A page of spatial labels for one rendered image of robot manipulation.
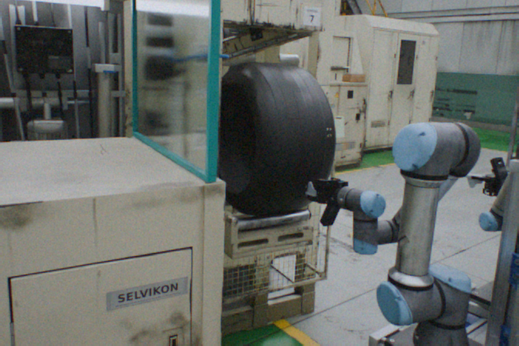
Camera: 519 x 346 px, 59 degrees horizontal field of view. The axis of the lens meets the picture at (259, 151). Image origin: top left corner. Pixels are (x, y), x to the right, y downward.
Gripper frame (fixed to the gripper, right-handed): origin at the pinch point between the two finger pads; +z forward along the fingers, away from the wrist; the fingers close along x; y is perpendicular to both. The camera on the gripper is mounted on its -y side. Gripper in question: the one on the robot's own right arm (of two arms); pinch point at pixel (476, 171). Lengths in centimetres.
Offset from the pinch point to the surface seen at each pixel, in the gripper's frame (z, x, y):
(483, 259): 130, 106, 122
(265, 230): -9, -98, 7
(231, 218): -17, -111, -4
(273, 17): 28, -78, -73
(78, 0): -13, -150, -80
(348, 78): 446, 134, -6
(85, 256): -93, -146, -30
